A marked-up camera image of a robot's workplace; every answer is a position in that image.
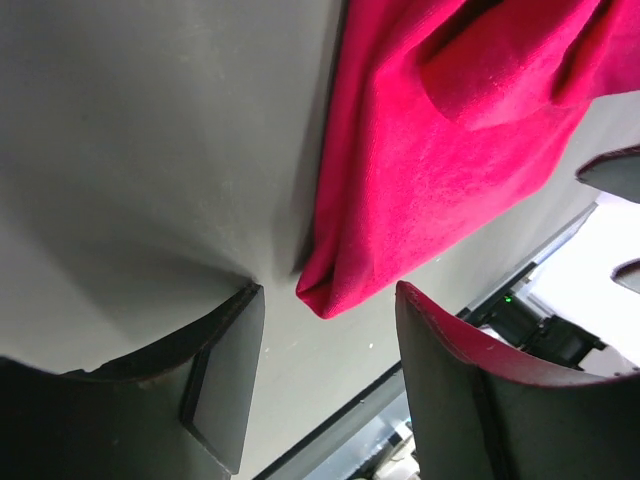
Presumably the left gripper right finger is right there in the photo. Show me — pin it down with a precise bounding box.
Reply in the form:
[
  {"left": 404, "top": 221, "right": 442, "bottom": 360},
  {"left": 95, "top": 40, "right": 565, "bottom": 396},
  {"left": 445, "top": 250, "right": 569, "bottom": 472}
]
[{"left": 395, "top": 281, "right": 639, "bottom": 479}]

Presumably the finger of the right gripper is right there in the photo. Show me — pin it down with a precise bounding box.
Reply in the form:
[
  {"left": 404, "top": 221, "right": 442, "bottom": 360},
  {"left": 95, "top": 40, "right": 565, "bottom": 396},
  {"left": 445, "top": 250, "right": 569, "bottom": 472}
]
[
  {"left": 611, "top": 259, "right": 640, "bottom": 294},
  {"left": 576, "top": 147, "right": 639, "bottom": 204}
]

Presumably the red t shirt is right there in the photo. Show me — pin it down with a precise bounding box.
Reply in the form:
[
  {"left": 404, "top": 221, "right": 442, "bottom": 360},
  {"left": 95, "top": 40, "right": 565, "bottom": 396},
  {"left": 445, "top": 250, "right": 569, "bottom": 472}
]
[{"left": 296, "top": 1, "right": 639, "bottom": 319}]

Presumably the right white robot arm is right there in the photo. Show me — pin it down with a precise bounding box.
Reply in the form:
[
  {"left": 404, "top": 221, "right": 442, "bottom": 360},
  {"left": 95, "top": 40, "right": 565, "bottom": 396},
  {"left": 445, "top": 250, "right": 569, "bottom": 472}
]
[{"left": 465, "top": 146, "right": 639, "bottom": 377}]

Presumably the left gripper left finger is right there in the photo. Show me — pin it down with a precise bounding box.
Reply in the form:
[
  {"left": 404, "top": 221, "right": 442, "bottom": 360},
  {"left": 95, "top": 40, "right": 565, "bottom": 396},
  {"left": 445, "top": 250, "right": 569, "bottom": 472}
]
[{"left": 1, "top": 283, "right": 264, "bottom": 479}]

